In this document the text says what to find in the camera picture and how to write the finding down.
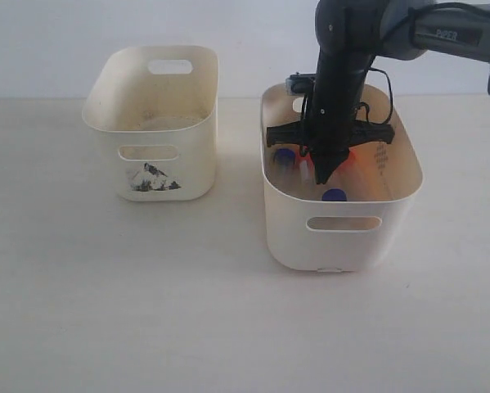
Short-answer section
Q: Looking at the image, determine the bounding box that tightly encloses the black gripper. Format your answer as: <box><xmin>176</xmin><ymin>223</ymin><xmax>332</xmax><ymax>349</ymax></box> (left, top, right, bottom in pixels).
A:
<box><xmin>266</xmin><ymin>65</ymin><xmax>395</xmax><ymax>184</ymax></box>

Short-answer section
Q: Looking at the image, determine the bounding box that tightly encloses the orange cap tube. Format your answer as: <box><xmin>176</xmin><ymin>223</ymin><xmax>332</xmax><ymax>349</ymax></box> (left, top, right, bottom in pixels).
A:
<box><xmin>296</xmin><ymin>153</ymin><xmax>314</xmax><ymax>187</ymax></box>
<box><xmin>337</xmin><ymin>151</ymin><xmax>370</xmax><ymax>201</ymax></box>

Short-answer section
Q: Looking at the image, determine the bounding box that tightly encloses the blue cap tube front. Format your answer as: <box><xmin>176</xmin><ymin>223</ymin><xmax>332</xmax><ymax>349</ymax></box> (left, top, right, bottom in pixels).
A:
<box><xmin>321</xmin><ymin>181</ymin><xmax>348</xmax><ymax>201</ymax></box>

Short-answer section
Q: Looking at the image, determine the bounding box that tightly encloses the blue cap tube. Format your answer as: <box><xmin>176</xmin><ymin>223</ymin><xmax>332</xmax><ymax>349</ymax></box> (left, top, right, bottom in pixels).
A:
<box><xmin>272</xmin><ymin>147</ymin><xmax>295</xmax><ymax>181</ymax></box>
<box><xmin>321</xmin><ymin>181</ymin><xmax>348</xmax><ymax>201</ymax></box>

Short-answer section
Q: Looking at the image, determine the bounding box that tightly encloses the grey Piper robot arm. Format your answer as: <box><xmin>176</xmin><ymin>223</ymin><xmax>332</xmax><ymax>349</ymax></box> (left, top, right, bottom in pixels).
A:
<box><xmin>266</xmin><ymin>1</ymin><xmax>490</xmax><ymax>184</ymax></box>

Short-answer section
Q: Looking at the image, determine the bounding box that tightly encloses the cream plastic bin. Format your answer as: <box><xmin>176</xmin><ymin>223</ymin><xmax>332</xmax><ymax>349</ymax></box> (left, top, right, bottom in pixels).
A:
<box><xmin>82</xmin><ymin>45</ymin><xmax>219</xmax><ymax>201</ymax></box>
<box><xmin>260</xmin><ymin>84</ymin><xmax>423</xmax><ymax>273</ymax></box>

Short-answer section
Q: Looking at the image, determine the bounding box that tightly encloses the black cable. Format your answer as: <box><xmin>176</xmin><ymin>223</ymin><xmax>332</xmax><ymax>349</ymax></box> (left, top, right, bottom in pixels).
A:
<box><xmin>353</xmin><ymin>67</ymin><xmax>394</xmax><ymax>125</ymax></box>

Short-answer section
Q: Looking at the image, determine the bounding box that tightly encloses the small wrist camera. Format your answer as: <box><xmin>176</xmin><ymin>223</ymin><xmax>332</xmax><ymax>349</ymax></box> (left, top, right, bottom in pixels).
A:
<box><xmin>285</xmin><ymin>72</ymin><xmax>316</xmax><ymax>96</ymax></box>

